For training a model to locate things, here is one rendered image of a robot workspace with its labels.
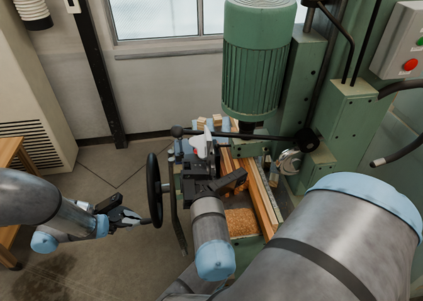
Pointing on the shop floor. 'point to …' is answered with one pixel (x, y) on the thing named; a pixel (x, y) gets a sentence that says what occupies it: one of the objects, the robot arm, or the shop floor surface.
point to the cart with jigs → (6, 155)
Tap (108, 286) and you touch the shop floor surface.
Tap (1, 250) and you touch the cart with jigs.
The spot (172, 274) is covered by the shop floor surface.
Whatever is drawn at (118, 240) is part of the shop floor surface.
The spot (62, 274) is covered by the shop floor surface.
